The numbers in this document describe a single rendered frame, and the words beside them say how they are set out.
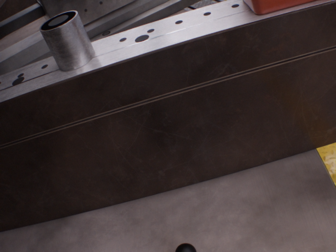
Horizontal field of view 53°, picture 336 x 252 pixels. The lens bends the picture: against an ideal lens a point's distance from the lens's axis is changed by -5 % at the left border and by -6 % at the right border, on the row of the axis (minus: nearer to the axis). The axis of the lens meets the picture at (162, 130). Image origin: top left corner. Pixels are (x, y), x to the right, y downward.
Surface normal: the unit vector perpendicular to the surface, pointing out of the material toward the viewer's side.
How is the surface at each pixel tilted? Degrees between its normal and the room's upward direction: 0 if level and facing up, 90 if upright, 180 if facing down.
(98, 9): 90
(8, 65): 72
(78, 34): 90
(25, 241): 0
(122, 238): 0
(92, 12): 90
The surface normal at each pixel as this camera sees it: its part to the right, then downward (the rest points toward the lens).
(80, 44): 0.70, 0.29
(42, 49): 0.34, 0.22
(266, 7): 0.14, 0.70
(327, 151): -0.28, -0.73
